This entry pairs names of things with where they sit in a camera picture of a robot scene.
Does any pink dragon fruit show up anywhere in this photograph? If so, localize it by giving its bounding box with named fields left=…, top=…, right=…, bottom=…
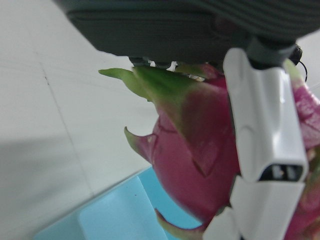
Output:
left=98, top=59, right=320, bottom=240

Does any light blue plastic tray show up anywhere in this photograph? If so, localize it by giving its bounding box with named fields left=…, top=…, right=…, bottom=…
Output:
left=32, top=166, right=203, bottom=240

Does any grey and white left robot hand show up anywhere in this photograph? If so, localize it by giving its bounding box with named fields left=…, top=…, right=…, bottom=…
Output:
left=52, top=0, right=320, bottom=240

